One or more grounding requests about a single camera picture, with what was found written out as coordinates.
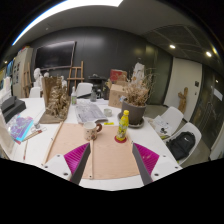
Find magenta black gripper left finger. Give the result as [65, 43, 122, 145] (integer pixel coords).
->
[64, 143, 90, 185]

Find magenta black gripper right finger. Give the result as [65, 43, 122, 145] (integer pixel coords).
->
[132, 143, 159, 185]

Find yellow plastic bottle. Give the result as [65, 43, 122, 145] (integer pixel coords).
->
[116, 110, 129, 138]

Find wooden stick on board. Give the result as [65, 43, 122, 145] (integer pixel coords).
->
[89, 140, 94, 179]

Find floral ceramic mug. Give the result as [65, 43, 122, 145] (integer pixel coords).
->
[83, 122, 102, 141]

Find black backpack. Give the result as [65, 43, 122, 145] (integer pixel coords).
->
[166, 132, 195, 160]

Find red round coaster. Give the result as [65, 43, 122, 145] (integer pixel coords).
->
[114, 136, 127, 143]

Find papers on chair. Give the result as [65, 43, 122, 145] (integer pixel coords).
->
[154, 116, 172, 136]

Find grey flower pot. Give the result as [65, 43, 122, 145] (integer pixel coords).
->
[122, 100, 146, 124]

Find open newspaper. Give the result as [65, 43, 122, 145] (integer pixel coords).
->
[75, 103, 107, 123]

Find grey pot saucer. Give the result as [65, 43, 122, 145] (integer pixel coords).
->
[117, 112, 144, 128]

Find white chair with papers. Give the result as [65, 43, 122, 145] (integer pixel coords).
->
[156, 107, 183, 138]

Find white chair with backpack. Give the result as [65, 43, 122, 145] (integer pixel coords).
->
[164, 122, 201, 164]

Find golden carved sculpture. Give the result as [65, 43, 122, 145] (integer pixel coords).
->
[40, 77, 70, 124]

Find wooden figure statue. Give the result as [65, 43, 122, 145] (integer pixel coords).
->
[178, 87, 188, 114]

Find colourful printed sheet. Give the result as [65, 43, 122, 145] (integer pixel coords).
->
[7, 114, 33, 142]

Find white chair behind table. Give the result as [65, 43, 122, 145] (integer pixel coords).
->
[76, 82, 93, 98]

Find dried brown plant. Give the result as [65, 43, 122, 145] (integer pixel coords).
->
[125, 70, 155, 106]

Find cardboard box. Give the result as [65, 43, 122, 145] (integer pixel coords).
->
[107, 81, 127, 108]

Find wooden easel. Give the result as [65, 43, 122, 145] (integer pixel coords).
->
[67, 62, 84, 86]

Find black box on table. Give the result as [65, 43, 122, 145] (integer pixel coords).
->
[1, 96, 26, 122]

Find white plaster bust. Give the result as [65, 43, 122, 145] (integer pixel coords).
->
[33, 68, 43, 88]

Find white plaster statue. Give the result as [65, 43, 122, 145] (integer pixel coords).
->
[132, 62, 145, 83]

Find red box in background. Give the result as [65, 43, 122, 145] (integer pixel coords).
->
[110, 69, 127, 82]

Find black wall screen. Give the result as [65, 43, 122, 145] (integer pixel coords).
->
[35, 41, 75, 70]

